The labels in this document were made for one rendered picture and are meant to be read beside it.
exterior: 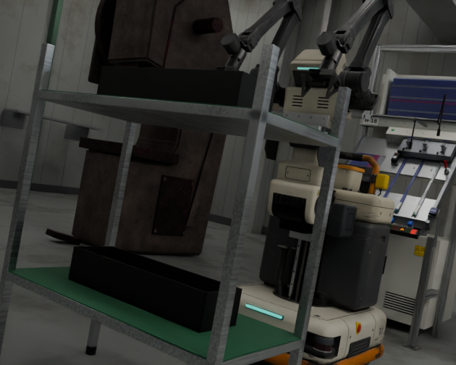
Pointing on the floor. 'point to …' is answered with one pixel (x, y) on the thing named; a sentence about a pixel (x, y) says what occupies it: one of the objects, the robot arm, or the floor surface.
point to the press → (203, 12)
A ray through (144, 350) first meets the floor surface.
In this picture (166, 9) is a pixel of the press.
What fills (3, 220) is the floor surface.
